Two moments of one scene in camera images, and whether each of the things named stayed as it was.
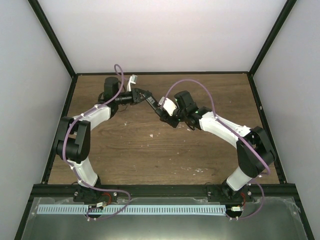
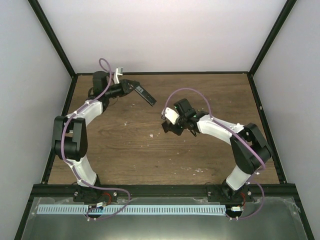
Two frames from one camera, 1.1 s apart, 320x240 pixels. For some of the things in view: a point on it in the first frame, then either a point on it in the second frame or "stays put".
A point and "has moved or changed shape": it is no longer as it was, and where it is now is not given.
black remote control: x=154 y=105 has moved or changed shape
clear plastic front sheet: x=272 y=219 stays put
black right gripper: x=166 y=119 -> x=178 y=131
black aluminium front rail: x=68 y=191 stays put
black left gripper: x=135 y=92 -> x=125 y=90
